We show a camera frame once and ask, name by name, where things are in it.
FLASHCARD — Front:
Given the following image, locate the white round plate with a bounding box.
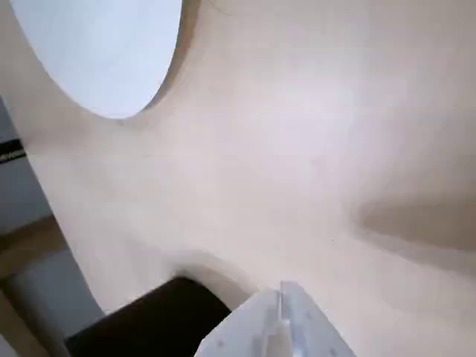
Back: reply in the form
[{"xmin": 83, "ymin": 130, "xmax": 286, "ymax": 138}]
[{"xmin": 10, "ymin": 0, "xmax": 184, "ymax": 120}]

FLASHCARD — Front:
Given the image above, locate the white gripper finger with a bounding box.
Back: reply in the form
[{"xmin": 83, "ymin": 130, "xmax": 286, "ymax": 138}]
[
  {"xmin": 280, "ymin": 280, "xmax": 355, "ymax": 357},
  {"xmin": 195, "ymin": 288, "xmax": 280, "ymax": 357}
]

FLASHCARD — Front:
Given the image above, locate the grey furniture panel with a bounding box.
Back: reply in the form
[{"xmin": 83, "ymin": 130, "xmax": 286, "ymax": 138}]
[{"xmin": 0, "ymin": 96, "xmax": 59, "ymax": 235}]

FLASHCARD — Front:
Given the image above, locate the black round bin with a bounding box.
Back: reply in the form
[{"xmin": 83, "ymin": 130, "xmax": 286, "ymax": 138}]
[{"xmin": 65, "ymin": 276, "xmax": 234, "ymax": 357}]

